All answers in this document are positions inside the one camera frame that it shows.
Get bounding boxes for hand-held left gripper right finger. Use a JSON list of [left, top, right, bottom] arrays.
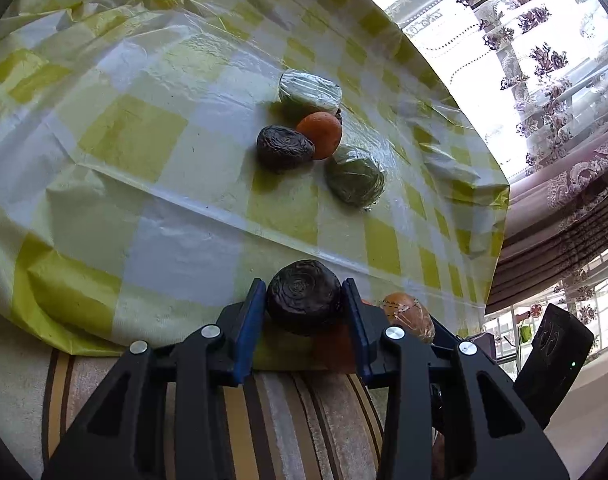
[[341, 278, 569, 480]]

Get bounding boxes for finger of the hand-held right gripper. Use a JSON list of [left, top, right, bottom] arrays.
[[429, 315, 494, 361]]

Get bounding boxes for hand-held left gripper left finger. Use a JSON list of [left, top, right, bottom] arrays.
[[41, 278, 268, 480]]

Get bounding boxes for orange fruit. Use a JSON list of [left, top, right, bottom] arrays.
[[381, 292, 437, 345]]

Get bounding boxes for dark wrinkled round fruit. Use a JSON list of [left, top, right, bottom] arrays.
[[266, 259, 343, 337], [256, 125, 316, 174]]

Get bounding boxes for pale green fruit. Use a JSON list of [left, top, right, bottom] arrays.
[[278, 70, 343, 115]]

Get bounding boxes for striped fabric sofa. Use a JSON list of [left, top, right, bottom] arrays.
[[0, 305, 437, 480]]

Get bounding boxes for pink patterned drape curtain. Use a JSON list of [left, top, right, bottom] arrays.
[[486, 120, 608, 316]]

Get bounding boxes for dark green wrapped fruit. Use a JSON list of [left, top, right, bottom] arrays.
[[325, 145, 387, 209]]

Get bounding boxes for orange tangerine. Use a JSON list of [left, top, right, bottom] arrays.
[[296, 112, 343, 160]]

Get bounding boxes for yellow checkered plastic tablecloth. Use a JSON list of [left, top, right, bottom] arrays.
[[0, 0, 512, 376]]

